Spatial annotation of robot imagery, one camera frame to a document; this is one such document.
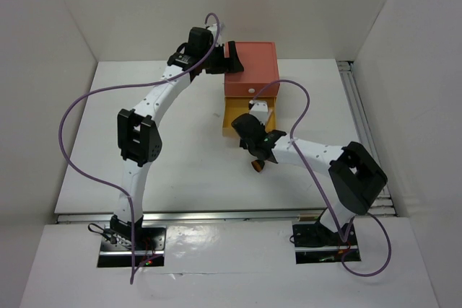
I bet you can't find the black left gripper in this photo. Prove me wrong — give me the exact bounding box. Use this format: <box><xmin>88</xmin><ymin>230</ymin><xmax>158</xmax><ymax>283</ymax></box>
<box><xmin>201</xmin><ymin>42</ymin><xmax>243</xmax><ymax>76</ymax></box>

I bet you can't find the small black kabuki brush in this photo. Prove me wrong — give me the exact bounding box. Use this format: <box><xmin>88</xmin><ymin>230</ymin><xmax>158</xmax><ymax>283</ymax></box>
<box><xmin>251</xmin><ymin>159</ymin><xmax>265</xmax><ymax>172</ymax></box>

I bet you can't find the yellow drawer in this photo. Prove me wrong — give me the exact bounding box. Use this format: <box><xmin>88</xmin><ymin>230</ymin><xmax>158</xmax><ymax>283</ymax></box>
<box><xmin>222</xmin><ymin>97</ymin><xmax>277</xmax><ymax>138</ymax></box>

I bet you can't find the pink makeup stick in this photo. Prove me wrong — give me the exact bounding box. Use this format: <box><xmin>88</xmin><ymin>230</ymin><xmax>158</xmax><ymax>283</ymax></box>
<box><xmin>265</xmin><ymin>109</ymin><xmax>273</xmax><ymax>125</ymax></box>

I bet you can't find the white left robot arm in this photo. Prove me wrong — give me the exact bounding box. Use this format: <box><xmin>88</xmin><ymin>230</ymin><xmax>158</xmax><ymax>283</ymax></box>
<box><xmin>110</xmin><ymin>24</ymin><xmax>244</xmax><ymax>250</ymax></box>

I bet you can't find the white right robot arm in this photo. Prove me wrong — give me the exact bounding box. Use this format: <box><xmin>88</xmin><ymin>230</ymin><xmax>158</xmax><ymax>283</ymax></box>
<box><xmin>232</xmin><ymin>113</ymin><xmax>388</xmax><ymax>245</ymax></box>

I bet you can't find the coral three-tier drawer organizer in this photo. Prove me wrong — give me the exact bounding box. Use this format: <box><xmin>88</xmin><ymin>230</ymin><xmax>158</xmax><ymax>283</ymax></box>
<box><xmin>224</xmin><ymin>42</ymin><xmax>279</xmax><ymax>97</ymax></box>

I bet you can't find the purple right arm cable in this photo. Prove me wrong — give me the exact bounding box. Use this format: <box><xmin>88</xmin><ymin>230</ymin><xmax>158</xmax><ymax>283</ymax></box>
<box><xmin>252</xmin><ymin>79</ymin><xmax>393</xmax><ymax>278</ymax></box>

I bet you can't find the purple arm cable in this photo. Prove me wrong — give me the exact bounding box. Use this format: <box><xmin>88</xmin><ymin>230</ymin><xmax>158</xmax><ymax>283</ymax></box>
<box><xmin>58</xmin><ymin>14</ymin><xmax>222</xmax><ymax>285</ymax></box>
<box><xmin>252</xmin><ymin>79</ymin><xmax>393</xmax><ymax>278</ymax></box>

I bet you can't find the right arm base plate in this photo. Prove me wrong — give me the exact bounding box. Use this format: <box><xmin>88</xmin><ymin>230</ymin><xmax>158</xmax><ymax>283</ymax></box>
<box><xmin>289</xmin><ymin>223</ymin><xmax>361</xmax><ymax>265</ymax></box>

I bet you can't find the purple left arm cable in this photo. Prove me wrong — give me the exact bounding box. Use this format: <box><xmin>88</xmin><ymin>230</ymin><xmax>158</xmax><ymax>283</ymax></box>
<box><xmin>58</xmin><ymin>14</ymin><xmax>222</xmax><ymax>285</ymax></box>

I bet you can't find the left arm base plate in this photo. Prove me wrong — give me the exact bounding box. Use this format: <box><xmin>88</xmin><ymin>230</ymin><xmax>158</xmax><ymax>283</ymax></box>
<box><xmin>96</xmin><ymin>224</ymin><xmax>167</xmax><ymax>268</ymax></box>

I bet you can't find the aluminium front rail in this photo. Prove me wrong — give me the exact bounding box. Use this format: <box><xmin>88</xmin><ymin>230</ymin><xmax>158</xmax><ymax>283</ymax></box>
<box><xmin>56</xmin><ymin>206</ymin><xmax>398</xmax><ymax>224</ymax></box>

